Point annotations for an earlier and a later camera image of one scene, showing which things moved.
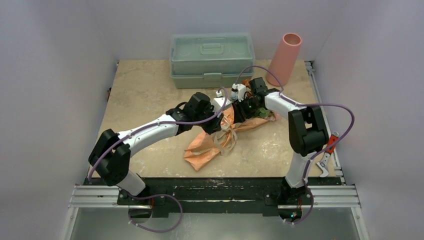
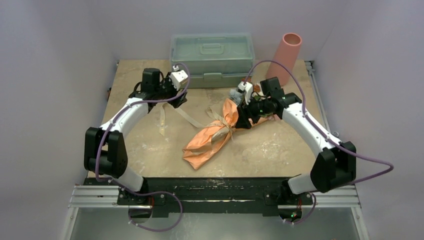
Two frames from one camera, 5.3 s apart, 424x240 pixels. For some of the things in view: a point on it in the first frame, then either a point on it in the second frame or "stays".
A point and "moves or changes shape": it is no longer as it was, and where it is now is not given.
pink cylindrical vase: x=283 y=59 stays
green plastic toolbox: x=210 y=60 stays
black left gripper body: x=208 y=126 → x=167 y=91
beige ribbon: x=226 y=138 moves or changes shape
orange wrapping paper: x=205 y=144 stays
